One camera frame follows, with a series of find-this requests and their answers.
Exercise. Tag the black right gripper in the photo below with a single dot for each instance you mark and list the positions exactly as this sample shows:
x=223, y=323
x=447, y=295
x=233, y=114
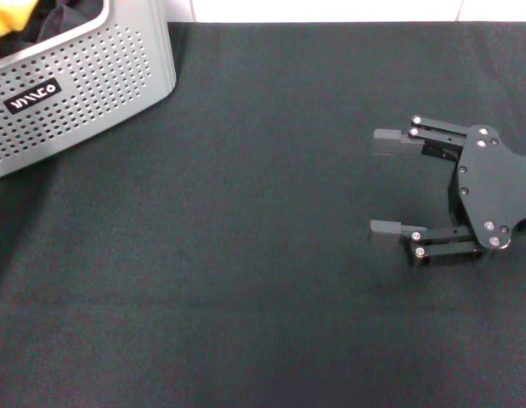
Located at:
x=496, y=187

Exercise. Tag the yellow and grey towel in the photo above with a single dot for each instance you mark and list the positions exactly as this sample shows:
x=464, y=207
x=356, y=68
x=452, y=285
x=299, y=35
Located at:
x=12, y=19

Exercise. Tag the grey perforated storage box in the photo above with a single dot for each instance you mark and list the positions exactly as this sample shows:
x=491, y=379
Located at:
x=97, y=64

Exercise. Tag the black cloth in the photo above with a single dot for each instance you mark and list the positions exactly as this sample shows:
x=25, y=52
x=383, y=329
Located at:
x=67, y=17

